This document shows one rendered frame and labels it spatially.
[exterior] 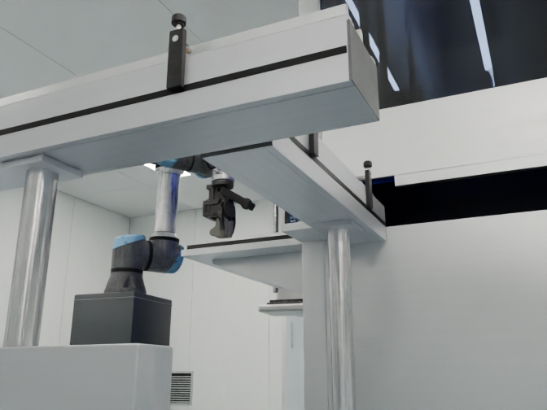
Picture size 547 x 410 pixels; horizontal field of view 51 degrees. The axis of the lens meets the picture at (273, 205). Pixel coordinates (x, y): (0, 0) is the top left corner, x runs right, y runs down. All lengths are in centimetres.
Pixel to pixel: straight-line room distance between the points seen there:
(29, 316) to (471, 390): 94
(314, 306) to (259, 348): 629
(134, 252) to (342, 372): 111
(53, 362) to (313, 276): 84
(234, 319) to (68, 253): 243
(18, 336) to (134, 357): 23
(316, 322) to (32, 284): 79
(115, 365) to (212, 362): 735
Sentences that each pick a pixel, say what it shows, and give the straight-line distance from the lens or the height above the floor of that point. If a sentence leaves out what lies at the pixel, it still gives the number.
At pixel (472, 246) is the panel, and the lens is 144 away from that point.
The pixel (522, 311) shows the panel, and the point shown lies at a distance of 141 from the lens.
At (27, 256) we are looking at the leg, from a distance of 96.
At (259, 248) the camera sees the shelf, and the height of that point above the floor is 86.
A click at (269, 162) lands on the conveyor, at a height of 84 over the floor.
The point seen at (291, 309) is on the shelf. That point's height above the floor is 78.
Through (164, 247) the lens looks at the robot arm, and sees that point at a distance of 220.
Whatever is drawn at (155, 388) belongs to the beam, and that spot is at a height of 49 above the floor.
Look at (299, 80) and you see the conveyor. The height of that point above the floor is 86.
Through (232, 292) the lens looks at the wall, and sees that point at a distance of 806.
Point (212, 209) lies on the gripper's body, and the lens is 183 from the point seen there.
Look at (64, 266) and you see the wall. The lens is 824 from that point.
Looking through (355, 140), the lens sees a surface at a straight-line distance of 159.
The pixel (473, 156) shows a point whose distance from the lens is 150.
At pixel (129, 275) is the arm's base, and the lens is 213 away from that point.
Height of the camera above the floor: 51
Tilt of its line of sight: 17 degrees up
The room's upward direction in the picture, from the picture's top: straight up
